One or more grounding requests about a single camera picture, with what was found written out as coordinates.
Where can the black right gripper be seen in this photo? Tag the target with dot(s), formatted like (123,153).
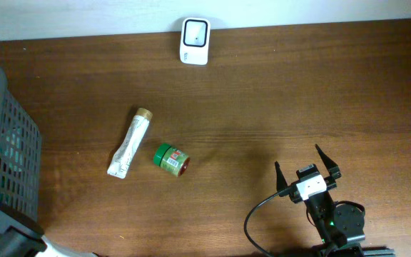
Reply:
(292,191)

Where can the green lidded jar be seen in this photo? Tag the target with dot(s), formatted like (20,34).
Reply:
(171,159)

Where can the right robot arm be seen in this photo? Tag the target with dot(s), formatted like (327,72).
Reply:
(340,224)

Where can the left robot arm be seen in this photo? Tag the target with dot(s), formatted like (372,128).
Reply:
(22,236)

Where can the white tube gold cap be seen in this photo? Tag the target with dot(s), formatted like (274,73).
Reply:
(123,157)

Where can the grey plastic basket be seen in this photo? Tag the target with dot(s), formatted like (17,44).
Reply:
(20,154)

